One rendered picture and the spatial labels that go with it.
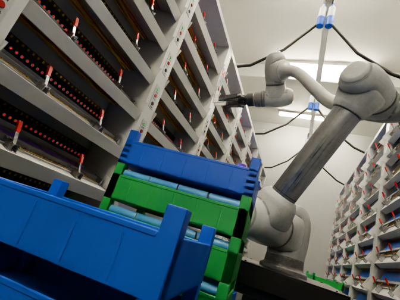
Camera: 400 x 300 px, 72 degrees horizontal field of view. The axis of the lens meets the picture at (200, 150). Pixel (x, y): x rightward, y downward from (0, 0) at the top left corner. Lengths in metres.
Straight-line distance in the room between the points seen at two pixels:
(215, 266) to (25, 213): 0.33
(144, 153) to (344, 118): 0.72
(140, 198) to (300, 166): 0.64
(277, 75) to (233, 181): 1.03
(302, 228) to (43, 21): 1.13
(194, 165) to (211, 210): 0.10
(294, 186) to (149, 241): 0.85
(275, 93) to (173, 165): 1.05
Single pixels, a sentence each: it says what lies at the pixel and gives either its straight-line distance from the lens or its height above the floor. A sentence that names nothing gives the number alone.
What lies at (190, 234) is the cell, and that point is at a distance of 0.56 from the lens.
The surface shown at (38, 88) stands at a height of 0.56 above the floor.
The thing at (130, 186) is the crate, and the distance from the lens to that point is 0.61.
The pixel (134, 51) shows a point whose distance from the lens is 1.24.
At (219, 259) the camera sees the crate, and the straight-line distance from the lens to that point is 0.54.
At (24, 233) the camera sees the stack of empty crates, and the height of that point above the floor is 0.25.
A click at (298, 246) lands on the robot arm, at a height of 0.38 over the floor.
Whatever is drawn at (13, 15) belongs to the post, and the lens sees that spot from 0.90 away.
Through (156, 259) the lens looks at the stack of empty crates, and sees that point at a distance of 0.25.
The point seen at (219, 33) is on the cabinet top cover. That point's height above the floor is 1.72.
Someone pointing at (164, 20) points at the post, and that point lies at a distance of 1.61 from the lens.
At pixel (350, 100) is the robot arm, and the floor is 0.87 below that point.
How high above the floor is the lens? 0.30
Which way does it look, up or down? 17 degrees up
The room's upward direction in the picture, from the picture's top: 18 degrees clockwise
